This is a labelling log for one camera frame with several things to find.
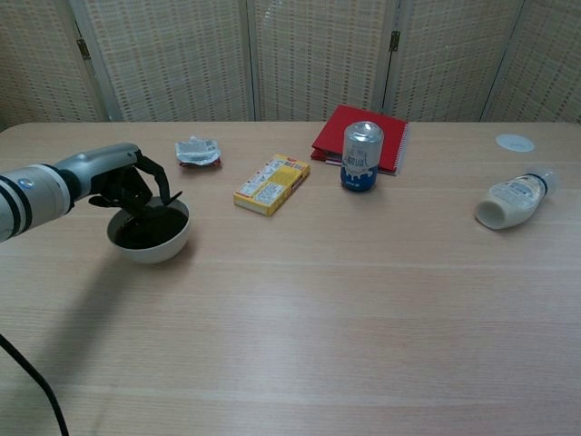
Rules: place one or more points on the yellow cardboard box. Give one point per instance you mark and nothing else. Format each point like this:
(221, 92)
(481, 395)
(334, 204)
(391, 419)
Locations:
(272, 186)

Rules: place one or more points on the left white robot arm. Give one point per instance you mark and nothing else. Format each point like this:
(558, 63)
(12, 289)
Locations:
(32, 200)

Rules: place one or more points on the woven folding screen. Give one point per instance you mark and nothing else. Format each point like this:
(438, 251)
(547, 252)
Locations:
(181, 59)

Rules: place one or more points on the white round lid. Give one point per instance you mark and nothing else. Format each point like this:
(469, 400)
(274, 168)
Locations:
(515, 143)

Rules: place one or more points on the cream squeeze bottle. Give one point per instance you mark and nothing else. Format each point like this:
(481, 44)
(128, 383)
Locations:
(510, 200)

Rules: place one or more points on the red spiral notebook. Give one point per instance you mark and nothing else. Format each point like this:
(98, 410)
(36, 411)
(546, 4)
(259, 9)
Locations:
(331, 131)

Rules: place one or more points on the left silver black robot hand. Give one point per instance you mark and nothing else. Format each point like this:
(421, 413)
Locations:
(104, 161)

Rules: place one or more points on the small black spoon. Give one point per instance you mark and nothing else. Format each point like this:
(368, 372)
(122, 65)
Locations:
(176, 196)

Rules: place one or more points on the blue and silver can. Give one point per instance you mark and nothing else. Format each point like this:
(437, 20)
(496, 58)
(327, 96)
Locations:
(361, 159)

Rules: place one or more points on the silver spout pouch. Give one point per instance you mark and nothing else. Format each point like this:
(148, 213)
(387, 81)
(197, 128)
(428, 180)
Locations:
(197, 152)

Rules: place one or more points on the white bowl with black inside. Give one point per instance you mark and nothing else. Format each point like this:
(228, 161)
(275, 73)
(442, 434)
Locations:
(154, 250)

